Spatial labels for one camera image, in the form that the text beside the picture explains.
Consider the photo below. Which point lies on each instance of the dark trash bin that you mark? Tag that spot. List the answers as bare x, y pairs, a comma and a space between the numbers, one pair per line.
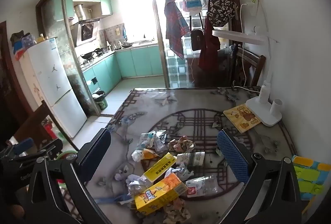
100, 101

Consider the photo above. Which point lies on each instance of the clear plastic container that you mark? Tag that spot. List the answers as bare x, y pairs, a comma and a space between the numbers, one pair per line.
29, 40

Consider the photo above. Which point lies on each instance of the red plastic bottle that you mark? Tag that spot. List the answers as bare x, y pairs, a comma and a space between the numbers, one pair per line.
50, 131

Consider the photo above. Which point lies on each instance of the blue red box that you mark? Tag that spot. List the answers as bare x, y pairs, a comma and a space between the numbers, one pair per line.
18, 50

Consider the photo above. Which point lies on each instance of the clear bag with red label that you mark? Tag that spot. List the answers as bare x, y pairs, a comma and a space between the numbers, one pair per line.
204, 185

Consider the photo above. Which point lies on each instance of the dark wooden chair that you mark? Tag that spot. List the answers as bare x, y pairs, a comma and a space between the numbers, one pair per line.
248, 61

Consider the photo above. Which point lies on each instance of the small white tissue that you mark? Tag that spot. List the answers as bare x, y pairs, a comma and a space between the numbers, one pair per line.
118, 176

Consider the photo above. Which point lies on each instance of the green round basin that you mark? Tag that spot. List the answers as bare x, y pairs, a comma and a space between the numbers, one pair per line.
66, 155

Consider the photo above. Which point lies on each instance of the patterned paper cup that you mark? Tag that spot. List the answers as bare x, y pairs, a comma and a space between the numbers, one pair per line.
192, 159

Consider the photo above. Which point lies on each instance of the blue yellow plastic bin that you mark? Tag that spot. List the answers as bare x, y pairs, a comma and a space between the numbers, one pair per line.
307, 177

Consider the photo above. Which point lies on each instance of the large orange yellow box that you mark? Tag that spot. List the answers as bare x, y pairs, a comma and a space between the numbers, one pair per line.
157, 195

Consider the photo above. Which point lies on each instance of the black wok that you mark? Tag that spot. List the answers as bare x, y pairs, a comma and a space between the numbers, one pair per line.
87, 55

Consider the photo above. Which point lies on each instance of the black cooking pot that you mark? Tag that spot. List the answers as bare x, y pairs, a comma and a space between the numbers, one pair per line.
100, 51

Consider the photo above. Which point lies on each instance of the yellow bear cartoon coaster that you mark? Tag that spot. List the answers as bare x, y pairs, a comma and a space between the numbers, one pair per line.
241, 116

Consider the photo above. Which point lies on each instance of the clear plastic film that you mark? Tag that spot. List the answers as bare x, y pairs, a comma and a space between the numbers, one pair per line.
158, 96

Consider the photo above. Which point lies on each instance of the white refrigerator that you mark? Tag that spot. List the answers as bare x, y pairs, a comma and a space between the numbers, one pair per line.
51, 79

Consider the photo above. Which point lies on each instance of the long yellow medicine box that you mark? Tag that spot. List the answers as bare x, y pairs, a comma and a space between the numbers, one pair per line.
160, 168

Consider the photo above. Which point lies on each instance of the clear plastic wrapper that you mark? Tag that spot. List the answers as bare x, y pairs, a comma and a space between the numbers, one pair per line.
151, 137

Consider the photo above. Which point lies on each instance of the crumpled pink patterned paper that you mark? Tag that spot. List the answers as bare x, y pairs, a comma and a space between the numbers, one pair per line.
181, 145

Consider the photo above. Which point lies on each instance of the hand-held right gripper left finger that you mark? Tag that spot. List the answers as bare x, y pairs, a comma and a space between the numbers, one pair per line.
96, 151

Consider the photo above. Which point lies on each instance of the crumpled white paper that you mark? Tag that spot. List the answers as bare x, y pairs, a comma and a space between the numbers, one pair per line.
183, 172

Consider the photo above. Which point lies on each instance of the glass sliding door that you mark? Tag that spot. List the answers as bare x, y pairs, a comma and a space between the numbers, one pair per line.
178, 76

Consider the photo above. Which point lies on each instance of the yellow bottle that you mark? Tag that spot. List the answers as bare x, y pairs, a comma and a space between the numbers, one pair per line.
40, 38

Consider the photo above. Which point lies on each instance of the teal base cabinets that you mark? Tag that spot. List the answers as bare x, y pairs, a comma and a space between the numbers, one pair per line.
139, 62

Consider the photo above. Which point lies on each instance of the crumpled white blue plastic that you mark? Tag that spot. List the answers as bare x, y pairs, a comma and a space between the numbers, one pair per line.
137, 184

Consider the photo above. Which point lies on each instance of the silver vent duct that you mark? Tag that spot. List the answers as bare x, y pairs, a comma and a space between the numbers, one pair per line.
79, 12

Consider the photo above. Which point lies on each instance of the red apron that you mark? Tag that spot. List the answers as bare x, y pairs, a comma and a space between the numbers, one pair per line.
209, 53

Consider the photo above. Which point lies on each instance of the brown red-print paper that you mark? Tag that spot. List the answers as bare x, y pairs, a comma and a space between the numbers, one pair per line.
175, 211

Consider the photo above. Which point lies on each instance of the black pouch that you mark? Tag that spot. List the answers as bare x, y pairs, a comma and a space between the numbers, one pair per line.
197, 40

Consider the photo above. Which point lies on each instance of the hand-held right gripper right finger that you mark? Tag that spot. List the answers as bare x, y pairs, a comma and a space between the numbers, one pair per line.
231, 159

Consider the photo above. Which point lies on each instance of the white desk lamp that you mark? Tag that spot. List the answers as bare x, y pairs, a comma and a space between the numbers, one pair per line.
261, 113

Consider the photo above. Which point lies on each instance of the range hood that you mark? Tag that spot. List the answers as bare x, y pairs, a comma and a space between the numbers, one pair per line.
86, 31

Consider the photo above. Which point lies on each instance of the person's left forearm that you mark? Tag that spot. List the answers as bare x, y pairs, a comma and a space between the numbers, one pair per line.
14, 212

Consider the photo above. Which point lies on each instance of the teal wall cabinets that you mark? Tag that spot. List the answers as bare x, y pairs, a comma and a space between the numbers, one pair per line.
68, 4

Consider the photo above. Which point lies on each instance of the black letter-print bag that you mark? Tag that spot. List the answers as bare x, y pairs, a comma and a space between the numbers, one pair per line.
219, 11

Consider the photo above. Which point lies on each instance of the plaid hanging cloth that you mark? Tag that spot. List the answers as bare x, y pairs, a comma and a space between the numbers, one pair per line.
174, 27

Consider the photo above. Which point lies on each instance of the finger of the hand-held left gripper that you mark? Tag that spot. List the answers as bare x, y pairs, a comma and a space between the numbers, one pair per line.
24, 146
51, 148

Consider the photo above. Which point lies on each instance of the dark cloth bundle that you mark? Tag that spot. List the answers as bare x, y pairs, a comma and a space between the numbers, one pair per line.
16, 36

